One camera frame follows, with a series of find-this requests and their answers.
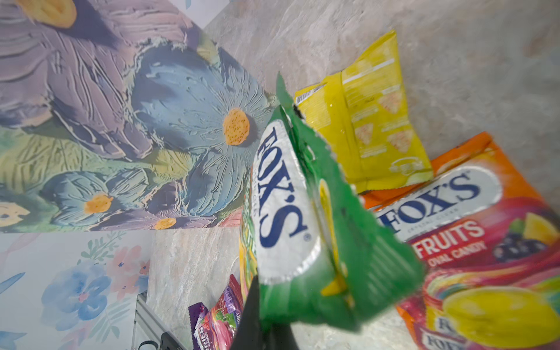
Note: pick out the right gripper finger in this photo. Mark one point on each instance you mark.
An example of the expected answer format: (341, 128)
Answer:
(252, 335)

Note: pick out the green Fox's lemon bag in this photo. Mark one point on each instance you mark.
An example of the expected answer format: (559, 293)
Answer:
(320, 256)

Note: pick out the floral paper gift bag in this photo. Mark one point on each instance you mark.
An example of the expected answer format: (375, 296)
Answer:
(121, 115)

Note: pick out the purple Fox's berries bag left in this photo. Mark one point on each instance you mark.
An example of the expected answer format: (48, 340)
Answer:
(215, 328)

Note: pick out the orange Fox's fruits bag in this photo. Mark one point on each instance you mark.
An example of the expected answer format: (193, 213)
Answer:
(491, 246)

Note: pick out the yellow snack packet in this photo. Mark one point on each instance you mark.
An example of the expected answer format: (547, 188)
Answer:
(362, 113)

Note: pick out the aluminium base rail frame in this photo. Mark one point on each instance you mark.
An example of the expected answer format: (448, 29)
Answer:
(149, 332)

